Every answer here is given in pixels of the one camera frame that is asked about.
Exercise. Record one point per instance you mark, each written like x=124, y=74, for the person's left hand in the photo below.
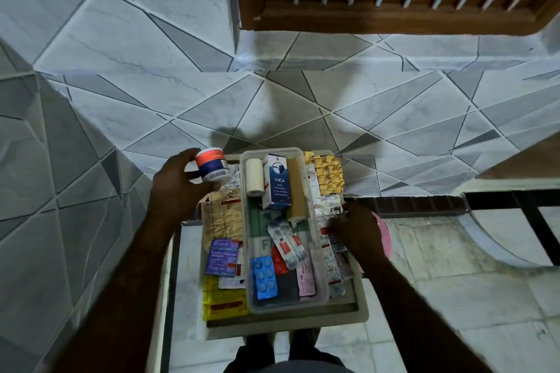
x=175, y=193

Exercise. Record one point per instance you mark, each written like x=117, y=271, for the person's right hand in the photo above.
x=361, y=237

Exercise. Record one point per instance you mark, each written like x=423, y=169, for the white red-blue label medicine bottle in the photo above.
x=213, y=165

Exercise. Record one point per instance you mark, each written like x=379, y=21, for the beige tablet strip pack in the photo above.
x=223, y=222

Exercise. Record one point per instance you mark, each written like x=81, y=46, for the gold foil tablet strips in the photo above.
x=328, y=174

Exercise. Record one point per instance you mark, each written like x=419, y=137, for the beige bandage roll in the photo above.
x=296, y=193

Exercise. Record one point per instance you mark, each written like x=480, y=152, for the purple tablet strip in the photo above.
x=222, y=258

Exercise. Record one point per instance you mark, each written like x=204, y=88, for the white bandage roll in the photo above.
x=254, y=178

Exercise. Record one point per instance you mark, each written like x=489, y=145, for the clear plastic first aid box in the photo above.
x=286, y=298

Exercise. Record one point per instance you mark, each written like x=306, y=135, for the white blue medicine box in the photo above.
x=276, y=182

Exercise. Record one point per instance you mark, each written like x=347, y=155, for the blue tablet blister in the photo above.
x=264, y=278

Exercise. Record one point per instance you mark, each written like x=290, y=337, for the yellow sachet pack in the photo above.
x=225, y=300

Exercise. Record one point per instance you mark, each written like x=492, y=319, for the person's left forearm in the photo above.
x=118, y=307

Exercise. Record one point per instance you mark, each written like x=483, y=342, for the person's right forearm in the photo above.
x=415, y=320

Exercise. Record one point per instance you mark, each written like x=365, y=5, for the pink lidded trash bin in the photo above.
x=386, y=237

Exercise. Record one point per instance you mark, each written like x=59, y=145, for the white plastic drawer cabinet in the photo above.
x=350, y=311

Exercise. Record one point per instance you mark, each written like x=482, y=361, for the dark shoe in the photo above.
x=304, y=342
x=262, y=346

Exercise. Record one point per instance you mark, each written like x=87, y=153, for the grey shorts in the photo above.
x=288, y=364

